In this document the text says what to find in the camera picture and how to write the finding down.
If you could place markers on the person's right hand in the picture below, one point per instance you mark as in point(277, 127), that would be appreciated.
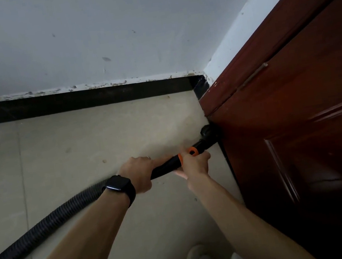
point(196, 167)

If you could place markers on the person's left hand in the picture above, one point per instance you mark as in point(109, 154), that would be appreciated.
point(139, 173)

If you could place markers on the person's left forearm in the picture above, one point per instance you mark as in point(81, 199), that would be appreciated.
point(74, 253)

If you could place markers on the person's right forearm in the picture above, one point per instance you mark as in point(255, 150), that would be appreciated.
point(254, 227)

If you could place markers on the black smartwatch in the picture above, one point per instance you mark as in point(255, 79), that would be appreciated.
point(118, 186)

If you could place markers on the white shoe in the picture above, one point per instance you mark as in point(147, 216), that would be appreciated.
point(199, 255)

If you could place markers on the black baseboard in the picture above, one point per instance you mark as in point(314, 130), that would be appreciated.
point(88, 98)

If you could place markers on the dark red wooden furniture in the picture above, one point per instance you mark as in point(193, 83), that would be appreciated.
point(301, 113)

